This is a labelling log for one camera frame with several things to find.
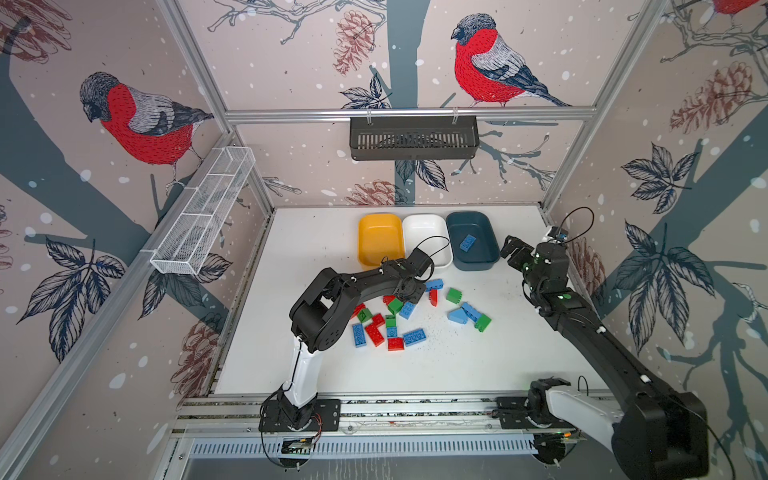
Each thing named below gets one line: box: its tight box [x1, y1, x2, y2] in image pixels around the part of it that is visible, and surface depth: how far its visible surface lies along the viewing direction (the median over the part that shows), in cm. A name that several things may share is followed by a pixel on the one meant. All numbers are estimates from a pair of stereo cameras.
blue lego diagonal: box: [461, 302, 481, 322], surface depth 92 cm
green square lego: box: [446, 287, 463, 304], surface depth 97 cm
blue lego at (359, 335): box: [352, 323, 367, 348], surface depth 89 cm
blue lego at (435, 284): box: [425, 278, 445, 291], surface depth 99 cm
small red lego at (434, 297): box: [429, 289, 439, 307], surface depth 96 cm
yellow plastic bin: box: [358, 213, 405, 267], surface depth 111 cm
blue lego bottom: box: [404, 328, 427, 347], surface depth 88 cm
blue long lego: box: [459, 234, 477, 253], surface depth 109 cm
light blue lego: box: [447, 307, 468, 325], surface depth 92 cm
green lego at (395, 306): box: [387, 298, 404, 315], surface depth 93 cm
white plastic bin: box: [402, 214, 454, 269], surface depth 110 cm
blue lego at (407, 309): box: [399, 301, 416, 320], surface depth 93 cm
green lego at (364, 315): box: [358, 308, 373, 323], surface depth 92 cm
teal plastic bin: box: [446, 211, 501, 271], surface depth 109 cm
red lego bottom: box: [387, 337, 405, 351], surface depth 87 cm
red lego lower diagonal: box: [365, 316, 385, 347], surface depth 89 cm
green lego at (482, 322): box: [474, 313, 492, 333], surface depth 90 cm
